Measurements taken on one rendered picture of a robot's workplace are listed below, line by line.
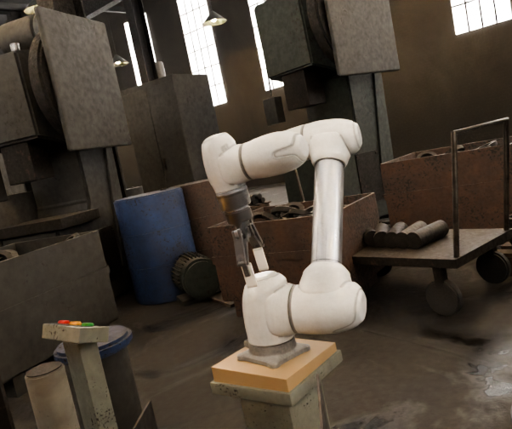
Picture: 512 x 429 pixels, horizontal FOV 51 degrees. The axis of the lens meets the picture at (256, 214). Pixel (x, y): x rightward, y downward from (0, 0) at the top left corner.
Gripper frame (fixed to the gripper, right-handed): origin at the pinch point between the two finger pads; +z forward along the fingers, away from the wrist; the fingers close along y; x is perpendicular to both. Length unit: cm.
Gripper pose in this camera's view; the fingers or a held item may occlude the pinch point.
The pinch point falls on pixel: (257, 274)
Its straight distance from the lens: 156.0
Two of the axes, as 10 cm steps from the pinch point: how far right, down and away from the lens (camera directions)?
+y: 2.4, -2.5, 9.4
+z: 2.9, 9.4, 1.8
